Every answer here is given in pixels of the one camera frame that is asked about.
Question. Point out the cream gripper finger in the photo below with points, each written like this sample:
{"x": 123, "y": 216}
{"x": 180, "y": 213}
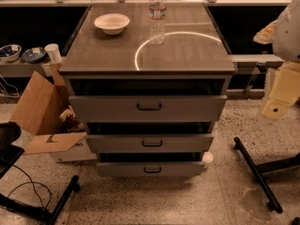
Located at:
{"x": 285, "y": 91}

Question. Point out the grey top drawer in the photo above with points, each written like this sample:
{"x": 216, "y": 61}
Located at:
{"x": 147, "y": 108}

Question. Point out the grey drawer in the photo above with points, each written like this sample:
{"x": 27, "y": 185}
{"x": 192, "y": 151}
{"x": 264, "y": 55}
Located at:
{"x": 118, "y": 169}
{"x": 147, "y": 108}
{"x": 150, "y": 143}

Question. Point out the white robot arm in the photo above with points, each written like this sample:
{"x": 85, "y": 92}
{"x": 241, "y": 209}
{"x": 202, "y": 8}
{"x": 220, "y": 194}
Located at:
{"x": 284, "y": 35}

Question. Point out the grey drawer cabinet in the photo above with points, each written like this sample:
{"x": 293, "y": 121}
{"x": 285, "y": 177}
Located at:
{"x": 191, "y": 61}

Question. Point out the grey middle drawer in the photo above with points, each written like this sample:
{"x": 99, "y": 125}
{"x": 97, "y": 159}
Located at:
{"x": 150, "y": 143}

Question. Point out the grey bottom drawer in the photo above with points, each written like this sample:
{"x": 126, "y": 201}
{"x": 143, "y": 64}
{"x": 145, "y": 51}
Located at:
{"x": 118, "y": 169}

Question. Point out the black stand base right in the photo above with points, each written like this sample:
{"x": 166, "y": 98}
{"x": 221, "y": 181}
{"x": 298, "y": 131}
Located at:
{"x": 259, "y": 170}

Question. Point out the black stand base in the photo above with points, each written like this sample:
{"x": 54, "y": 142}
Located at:
{"x": 38, "y": 213}
{"x": 259, "y": 170}

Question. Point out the white ball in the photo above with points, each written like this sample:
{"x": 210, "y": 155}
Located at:
{"x": 207, "y": 157}

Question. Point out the clear plastic water bottle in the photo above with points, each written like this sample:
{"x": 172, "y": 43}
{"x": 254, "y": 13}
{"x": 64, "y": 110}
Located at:
{"x": 157, "y": 15}

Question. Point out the white bowl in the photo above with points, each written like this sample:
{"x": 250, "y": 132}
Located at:
{"x": 112, "y": 24}

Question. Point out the crumpled packing paper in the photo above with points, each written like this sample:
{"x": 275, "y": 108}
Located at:
{"x": 70, "y": 121}

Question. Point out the white paper cup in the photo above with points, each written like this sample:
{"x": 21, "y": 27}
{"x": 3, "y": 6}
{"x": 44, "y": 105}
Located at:
{"x": 53, "y": 51}

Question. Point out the brown cardboard box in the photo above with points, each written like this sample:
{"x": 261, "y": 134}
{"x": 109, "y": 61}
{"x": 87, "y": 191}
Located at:
{"x": 37, "y": 112}

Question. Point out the dark blue bowl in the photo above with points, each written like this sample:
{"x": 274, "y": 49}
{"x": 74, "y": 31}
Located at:
{"x": 34, "y": 55}

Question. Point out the grey low shelf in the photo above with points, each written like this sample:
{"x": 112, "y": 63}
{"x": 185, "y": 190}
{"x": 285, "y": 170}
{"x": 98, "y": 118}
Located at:
{"x": 22, "y": 69}

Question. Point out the blue patterned bowl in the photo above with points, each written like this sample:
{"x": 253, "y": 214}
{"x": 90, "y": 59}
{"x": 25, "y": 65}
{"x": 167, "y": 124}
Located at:
{"x": 10, "y": 52}

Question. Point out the black chair seat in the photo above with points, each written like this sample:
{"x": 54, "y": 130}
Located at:
{"x": 9, "y": 153}

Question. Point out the black stand base left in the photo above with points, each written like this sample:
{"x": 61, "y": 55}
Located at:
{"x": 38, "y": 213}

